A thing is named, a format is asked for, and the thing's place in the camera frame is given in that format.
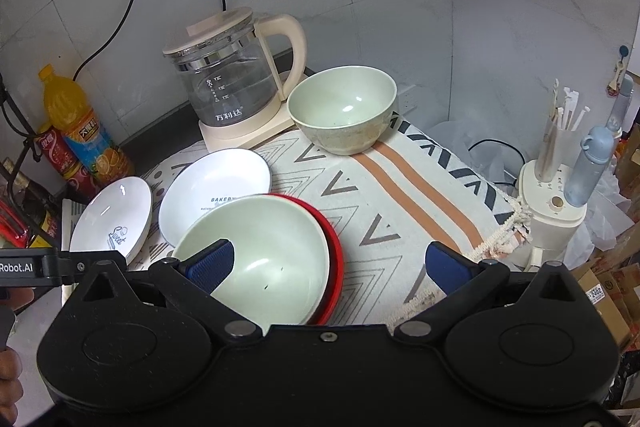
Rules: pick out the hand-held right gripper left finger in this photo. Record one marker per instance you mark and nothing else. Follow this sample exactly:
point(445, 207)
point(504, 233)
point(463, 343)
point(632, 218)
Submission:
point(210, 267)

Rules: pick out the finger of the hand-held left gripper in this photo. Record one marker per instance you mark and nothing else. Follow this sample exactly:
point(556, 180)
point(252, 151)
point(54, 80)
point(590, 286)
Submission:
point(75, 268)

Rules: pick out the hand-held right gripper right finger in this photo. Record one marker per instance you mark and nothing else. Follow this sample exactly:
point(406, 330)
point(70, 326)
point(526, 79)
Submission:
point(447, 269)

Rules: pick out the pale green bowl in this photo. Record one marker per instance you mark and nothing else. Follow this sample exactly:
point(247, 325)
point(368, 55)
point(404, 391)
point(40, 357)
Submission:
point(270, 237)
point(345, 107)

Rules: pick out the large white printed plate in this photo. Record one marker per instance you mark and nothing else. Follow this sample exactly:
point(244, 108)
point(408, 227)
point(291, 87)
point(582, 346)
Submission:
point(215, 177)

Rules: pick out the red plate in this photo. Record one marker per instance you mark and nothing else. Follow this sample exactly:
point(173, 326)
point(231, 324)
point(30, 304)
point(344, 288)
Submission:
point(334, 257)

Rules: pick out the person's left hand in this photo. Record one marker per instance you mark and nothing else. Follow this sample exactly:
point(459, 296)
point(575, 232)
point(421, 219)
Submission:
point(9, 382)

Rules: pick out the small white printed plate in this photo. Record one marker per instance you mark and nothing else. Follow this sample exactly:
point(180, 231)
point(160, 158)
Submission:
point(110, 212)

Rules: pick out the dark glass bottle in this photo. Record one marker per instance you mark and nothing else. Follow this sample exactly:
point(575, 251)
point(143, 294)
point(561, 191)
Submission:
point(35, 202)

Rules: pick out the patterned cream table mat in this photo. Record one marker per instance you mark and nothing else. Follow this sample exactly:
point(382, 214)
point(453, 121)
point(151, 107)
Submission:
point(390, 207)

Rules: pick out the red chip canister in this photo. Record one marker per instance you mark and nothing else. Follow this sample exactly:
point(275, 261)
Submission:
point(60, 157)

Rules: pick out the black metal rack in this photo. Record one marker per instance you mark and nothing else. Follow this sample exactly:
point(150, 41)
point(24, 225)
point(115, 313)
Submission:
point(20, 127)

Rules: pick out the orange juice bottle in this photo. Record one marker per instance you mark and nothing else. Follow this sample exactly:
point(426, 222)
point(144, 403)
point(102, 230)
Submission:
point(75, 117)

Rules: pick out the clear plastic cup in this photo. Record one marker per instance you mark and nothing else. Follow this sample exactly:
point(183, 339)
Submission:
point(552, 157)

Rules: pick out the cardboard box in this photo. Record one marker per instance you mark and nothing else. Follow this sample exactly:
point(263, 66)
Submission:
point(607, 307)

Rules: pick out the blue baby bottle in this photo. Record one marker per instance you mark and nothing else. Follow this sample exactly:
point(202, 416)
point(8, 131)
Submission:
point(587, 172)

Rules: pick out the bundle of paper-wrapped straws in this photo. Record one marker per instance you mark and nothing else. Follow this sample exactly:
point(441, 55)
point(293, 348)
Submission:
point(565, 109)

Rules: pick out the pale blue bottle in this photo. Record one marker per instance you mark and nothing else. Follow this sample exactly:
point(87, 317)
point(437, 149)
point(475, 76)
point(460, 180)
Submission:
point(620, 107)

